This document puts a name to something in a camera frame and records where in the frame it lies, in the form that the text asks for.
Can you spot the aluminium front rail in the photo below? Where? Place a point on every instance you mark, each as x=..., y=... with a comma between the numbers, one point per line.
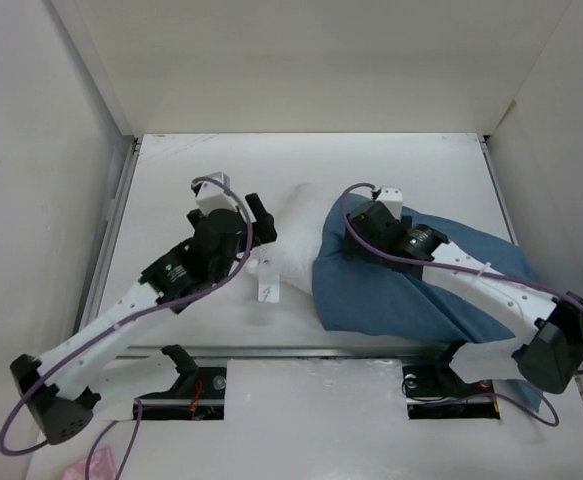
x=367, y=347

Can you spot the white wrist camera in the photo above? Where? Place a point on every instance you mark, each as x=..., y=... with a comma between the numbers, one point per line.
x=391, y=198
x=209, y=196

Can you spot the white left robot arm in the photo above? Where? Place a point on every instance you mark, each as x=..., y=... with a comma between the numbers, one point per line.
x=65, y=387

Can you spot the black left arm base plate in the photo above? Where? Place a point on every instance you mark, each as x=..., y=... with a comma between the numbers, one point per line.
x=198, y=393

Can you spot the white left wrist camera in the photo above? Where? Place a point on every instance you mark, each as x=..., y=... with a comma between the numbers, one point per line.
x=209, y=196

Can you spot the blue fabric pillowcase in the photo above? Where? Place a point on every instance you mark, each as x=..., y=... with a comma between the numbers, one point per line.
x=352, y=295

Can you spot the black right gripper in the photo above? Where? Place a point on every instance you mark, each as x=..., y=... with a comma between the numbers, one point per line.
x=349, y=248

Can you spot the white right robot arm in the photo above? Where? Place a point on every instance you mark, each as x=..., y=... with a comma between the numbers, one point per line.
x=546, y=346

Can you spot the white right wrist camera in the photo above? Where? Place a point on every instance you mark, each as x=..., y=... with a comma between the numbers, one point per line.
x=391, y=198

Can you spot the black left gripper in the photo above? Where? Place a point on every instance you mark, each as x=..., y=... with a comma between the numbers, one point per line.
x=263, y=229

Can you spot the pink plastic bag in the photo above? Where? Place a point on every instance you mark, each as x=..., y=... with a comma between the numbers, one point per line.
x=101, y=467

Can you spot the white pillow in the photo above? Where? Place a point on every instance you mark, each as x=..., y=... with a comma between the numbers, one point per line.
x=299, y=223

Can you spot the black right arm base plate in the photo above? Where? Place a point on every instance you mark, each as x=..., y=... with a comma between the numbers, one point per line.
x=437, y=393

